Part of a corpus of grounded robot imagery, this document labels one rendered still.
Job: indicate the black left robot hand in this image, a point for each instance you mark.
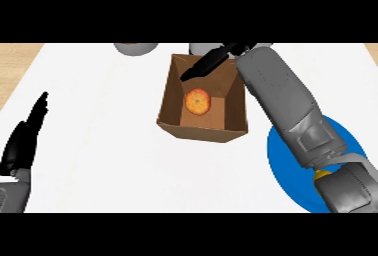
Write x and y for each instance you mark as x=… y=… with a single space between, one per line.
x=27 y=133

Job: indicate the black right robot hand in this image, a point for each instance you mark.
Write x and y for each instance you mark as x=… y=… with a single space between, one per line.
x=207 y=65

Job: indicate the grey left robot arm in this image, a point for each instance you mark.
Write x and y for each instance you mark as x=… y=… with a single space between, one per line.
x=14 y=191

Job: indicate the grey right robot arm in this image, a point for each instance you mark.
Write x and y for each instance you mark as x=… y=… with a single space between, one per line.
x=290 y=110

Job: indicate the brown cardboard box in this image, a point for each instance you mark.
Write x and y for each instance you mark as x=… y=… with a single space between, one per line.
x=203 y=100

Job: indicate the blue round plate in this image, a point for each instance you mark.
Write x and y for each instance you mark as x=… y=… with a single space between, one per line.
x=290 y=166

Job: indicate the yellow squash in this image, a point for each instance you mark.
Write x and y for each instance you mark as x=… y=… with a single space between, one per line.
x=321 y=173

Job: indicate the grey round object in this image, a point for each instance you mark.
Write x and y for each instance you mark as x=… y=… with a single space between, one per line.
x=200 y=49

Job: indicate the orange round fruit slice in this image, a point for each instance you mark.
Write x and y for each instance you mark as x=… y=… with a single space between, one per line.
x=199 y=102

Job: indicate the grey round bowl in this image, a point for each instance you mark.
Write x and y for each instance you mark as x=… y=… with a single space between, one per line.
x=135 y=48

